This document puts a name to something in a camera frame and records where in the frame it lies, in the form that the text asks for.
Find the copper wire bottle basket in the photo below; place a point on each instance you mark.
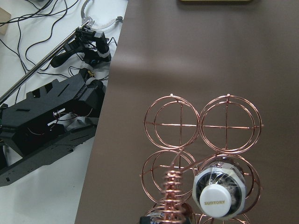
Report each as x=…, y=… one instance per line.
x=186, y=140

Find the tea bottle front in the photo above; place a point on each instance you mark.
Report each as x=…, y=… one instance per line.
x=219, y=189

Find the tea bottle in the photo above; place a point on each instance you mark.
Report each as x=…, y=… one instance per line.
x=219, y=189
x=154, y=215

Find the tea bottle back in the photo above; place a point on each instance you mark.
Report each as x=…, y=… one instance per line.
x=154, y=215

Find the handheld gripper tool on desk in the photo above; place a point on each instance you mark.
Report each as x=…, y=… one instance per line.
x=81, y=39

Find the white serving tray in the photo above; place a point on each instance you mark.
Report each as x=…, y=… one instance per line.
x=217, y=1

